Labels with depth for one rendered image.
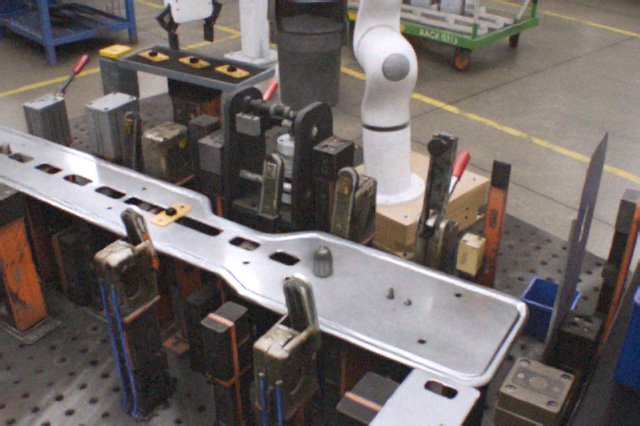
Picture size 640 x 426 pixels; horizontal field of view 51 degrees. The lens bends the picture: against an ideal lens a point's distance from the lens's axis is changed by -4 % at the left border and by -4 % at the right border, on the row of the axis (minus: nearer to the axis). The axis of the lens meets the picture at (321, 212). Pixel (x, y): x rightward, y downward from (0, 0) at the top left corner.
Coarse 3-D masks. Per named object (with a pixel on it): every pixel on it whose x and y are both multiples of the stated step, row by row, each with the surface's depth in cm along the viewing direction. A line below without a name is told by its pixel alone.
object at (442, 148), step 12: (444, 132) 111; (432, 144) 108; (444, 144) 108; (456, 144) 110; (432, 156) 112; (444, 156) 112; (432, 168) 112; (444, 168) 112; (432, 180) 114; (444, 180) 112; (432, 192) 114; (444, 192) 112; (432, 204) 115; (444, 204) 113; (444, 216) 115; (420, 228) 117
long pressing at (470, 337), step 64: (0, 128) 168; (64, 192) 139; (128, 192) 139; (192, 192) 138; (192, 256) 120; (256, 256) 119; (384, 256) 118; (320, 320) 105; (384, 320) 104; (448, 320) 104; (512, 320) 104
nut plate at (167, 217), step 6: (174, 204) 134; (180, 204) 134; (168, 210) 130; (174, 210) 130; (180, 210) 132; (186, 210) 132; (156, 216) 130; (162, 216) 130; (168, 216) 130; (174, 216) 130; (156, 222) 128; (162, 222) 128; (168, 222) 128
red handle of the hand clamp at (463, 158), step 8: (464, 152) 120; (456, 160) 120; (464, 160) 120; (456, 168) 119; (464, 168) 120; (456, 176) 119; (456, 184) 119; (448, 200) 118; (432, 216) 116; (432, 224) 115
